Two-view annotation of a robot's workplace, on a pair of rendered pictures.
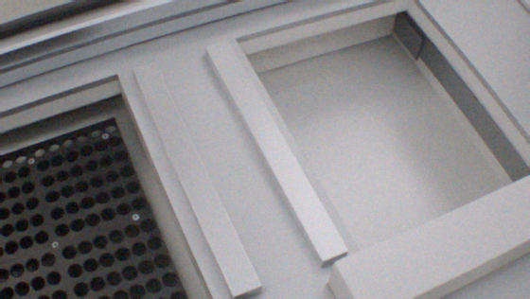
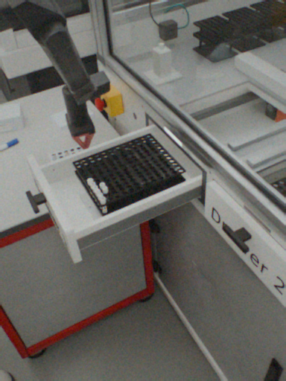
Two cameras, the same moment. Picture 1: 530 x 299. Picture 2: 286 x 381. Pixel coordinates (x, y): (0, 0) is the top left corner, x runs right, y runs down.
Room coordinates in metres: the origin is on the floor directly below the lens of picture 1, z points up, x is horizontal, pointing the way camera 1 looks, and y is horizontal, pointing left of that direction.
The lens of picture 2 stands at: (0.59, 0.78, 1.54)
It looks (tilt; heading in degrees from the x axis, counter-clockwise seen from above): 44 degrees down; 273
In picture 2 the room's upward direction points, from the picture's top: 5 degrees counter-clockwise
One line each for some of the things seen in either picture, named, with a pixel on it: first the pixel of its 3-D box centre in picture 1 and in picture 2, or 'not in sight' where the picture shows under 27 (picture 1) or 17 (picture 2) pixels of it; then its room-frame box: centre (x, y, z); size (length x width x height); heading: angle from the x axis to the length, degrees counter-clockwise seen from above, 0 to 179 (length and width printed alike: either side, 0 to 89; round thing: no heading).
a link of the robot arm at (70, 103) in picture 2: not in sight; (76, 95); (0.80, -0.16, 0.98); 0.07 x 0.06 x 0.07; 37
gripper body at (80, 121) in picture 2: not in sight; (78, 114); (0.80, -0.16, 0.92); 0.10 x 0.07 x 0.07; 109
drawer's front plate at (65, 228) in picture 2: not in sight; (51, 205); (0.84, 0.13, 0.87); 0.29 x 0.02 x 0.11; 118
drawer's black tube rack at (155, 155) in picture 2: not in sight; (128, 175); (0.66, 0.04, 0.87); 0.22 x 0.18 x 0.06; 28
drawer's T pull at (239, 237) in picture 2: not in sight; (240, 236); (0.44, 0.27, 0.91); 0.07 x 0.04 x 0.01; 118
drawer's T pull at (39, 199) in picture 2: not in sight; (37, 199); (0.87, 0.14, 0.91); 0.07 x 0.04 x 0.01; 118
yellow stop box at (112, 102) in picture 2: not in sight; (110, 100); (0.73, -0.30, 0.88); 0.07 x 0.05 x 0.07; 118
